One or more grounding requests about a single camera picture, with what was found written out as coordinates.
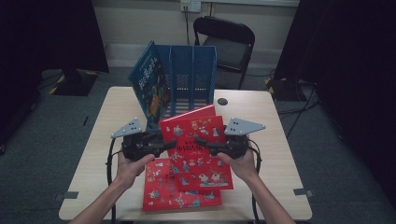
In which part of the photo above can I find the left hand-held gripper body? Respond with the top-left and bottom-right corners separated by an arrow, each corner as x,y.
110,117 -> 158,162

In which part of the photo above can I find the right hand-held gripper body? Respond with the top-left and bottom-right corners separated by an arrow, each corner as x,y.
218,117 -> 266,161

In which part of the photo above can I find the red picture book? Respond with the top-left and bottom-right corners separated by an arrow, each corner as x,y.
158,104 -> 234,192
142,158 -> 223,213

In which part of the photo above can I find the blue monster picture book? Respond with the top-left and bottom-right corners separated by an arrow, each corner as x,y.
128,40 -> 172,130

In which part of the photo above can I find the blue plastic file rack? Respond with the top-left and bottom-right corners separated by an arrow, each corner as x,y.
145,44 -> 218,138

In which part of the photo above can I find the person's right hand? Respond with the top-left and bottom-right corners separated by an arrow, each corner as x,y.
217,148 -> 260,185

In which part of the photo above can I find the person's left hand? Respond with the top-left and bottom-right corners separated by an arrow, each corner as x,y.
115,150 -> 156,190

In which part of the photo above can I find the black stand base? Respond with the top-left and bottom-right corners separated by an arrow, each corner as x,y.
48,68 -> 99,97
264,76 -> 307,102

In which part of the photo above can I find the grey tape strip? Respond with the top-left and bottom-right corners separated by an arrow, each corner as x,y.
55,190 -> 79,202
295,189 -> 315,199

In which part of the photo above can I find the black folding chair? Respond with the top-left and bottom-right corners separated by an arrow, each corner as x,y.
192,16 -> 256,91

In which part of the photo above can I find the black curtain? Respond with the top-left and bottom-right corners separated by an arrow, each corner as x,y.
0,0 -> 110,153
274,0 -> 396,206

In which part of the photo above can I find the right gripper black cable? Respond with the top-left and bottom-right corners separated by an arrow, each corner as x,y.
247,139 -> 263,224

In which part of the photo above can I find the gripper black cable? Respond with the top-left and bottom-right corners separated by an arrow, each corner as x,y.
106,138 -> 125,224
247,139 -> 263,224

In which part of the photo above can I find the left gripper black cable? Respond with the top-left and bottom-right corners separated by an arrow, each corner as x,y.
106,138 -> 125,224

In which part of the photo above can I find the black floor cable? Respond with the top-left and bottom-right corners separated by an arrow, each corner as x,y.
276,83 -> 321,139

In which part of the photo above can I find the black power cable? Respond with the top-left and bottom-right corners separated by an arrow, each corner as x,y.
184,6 -> 191,46

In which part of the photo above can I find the white wall power socket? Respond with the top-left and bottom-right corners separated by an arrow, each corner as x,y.
179,0 -> 202,13

